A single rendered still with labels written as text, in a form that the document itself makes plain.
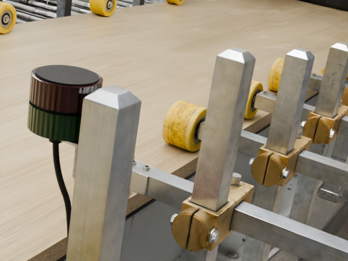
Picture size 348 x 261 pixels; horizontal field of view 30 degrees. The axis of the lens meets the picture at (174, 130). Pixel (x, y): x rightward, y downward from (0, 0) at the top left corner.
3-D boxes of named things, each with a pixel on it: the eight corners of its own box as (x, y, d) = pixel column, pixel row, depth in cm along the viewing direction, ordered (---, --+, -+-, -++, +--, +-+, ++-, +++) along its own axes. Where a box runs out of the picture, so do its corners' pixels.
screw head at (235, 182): (244, 183, 87) (245, 175, 87) (237, 188, 86) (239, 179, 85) (230, 177, 88) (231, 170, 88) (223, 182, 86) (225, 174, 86)
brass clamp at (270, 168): (308, 167, 110) (315, 139, 108) (280, 192, 98) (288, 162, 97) (275, 155, 112) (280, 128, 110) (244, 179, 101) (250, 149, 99)
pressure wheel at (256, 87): (263, 74, 133) (246, 100, 128) (264, 101, 138) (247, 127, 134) (236, 67, 135) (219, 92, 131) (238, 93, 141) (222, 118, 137)
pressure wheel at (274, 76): (286, 89, 150) (292, 100, 158) (298, 58, 151) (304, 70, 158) (262, 83, 153) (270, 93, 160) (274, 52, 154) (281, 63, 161)
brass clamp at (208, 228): (251, 219, 89) (259, 186, 87) (207, 260, 77) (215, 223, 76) (212, 204, 91) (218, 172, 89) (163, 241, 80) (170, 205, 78)
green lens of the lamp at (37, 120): (110, 129, 58) (113, 106, 57) (68, 147, 53) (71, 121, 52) (57, 110, 60) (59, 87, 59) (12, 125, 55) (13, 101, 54)
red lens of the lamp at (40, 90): (113, 102, 57) (116, 78, 56) (71, 118, 52) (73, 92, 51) (59, 84, 59) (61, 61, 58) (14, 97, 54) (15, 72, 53)
